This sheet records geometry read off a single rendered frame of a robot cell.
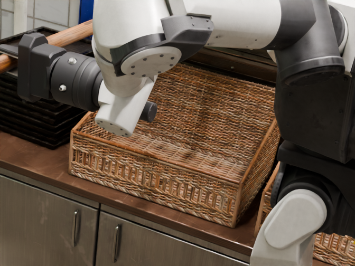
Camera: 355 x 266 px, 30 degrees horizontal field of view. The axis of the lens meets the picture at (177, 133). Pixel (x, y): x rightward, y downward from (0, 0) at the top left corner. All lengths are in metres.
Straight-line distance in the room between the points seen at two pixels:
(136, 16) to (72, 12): 1.70
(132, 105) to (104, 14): 0.25
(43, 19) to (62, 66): 1.49
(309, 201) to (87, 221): 0.97
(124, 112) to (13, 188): 1.17
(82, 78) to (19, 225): 1.22
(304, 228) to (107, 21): 0.63
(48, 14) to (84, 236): 0.90
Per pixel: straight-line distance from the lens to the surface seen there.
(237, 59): 2.26
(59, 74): 1.10
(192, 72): 2.29
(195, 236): 1.91
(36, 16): 2.60
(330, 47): 0.98
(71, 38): 1.34
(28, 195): 2.16
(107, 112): 1.05
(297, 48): 0.97
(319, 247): 1.86
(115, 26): 0.83
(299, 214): 1.28
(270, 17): 0.91
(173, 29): 0.80
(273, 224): 1.30
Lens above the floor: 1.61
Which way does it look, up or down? 25 degrees down
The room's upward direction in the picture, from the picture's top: 8 degrees clockwise
